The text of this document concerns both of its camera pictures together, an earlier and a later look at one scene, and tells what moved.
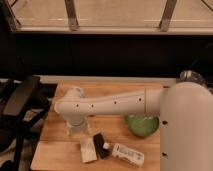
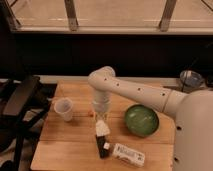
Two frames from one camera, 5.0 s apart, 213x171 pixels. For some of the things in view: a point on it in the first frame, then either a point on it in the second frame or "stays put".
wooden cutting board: x=58 y=151 stays put
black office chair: x=23 y=104 stays put
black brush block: x=102 y=152 stays put
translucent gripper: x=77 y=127 → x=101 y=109
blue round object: x=191 y=75 stays put
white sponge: x=87 y=148 → x=101 y=128
